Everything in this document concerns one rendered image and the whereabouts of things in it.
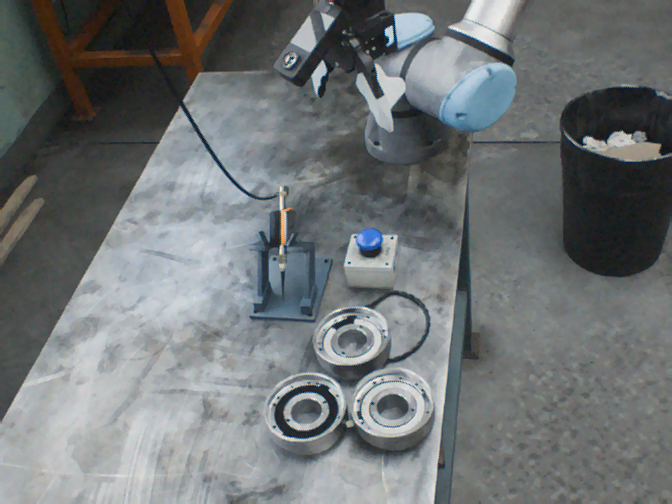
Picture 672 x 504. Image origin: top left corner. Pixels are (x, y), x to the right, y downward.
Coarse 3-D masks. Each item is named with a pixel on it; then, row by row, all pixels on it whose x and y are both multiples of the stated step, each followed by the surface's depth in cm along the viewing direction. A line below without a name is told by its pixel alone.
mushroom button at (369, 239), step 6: (360, 234) 117; (366, 234) 117; (372, 234) 117; (378, 234) 117; (360, 240) 116; (366, 240) 116; (372, 240) 116; (378, 240) 116; (360, 246) 116; (366, 246) 116; (372, 246) 116; (378, 246) 116
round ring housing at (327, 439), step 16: (288, 384) 104; (304, 384) 104; (336, 384) 102; (272, 400) 103; (304, 400) 103; (320, 400) 102; (272, 416) 101; (288, 416) 101; (320, 416) 100; (272, 432) 98; (336, 432) 98; (288, 448) 98; (304, 448) 97; (320, 448) 98
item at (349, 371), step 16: (320, 320) 110; (368, 320) 111; (384, 320) 109; (320, 336) 110; (336, 336) 109; (352, 336) 111; (368, 336) 109; (384, 336) 109; (320, 352) 107; (336, 352) 108; (352, 352) 107; (384, 352) 106; (336, 368) 105; (352, 368) 105; (368, 368) 105
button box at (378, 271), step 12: (384, 240) 120; (396, 240) 120; (348, 252) 119; (360, 252) 119; (372, 252) 118; (384, 252) 118; (396, 252) 120; (348, 264) 117; (360, 264) 117; (372, 264) 117; (384, 264) 116; (396, 264) 120; (348, 276) 118; (360, 276) 118; (372, 276) 118; (384, 276) 117; (384, 288) 119
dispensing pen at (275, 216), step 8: (280, 192) 114; (280, 200) 115; (280, 208) 115; (272, 216) 113; (280, 216) 113; (272, 224) 114; (280, 224) 113; (272, 232) 114; (280, 232) 113; (272, 240) 114; (280, 240) 114; (280, 248) 115; (280, 256) 116; (280, 264) 116
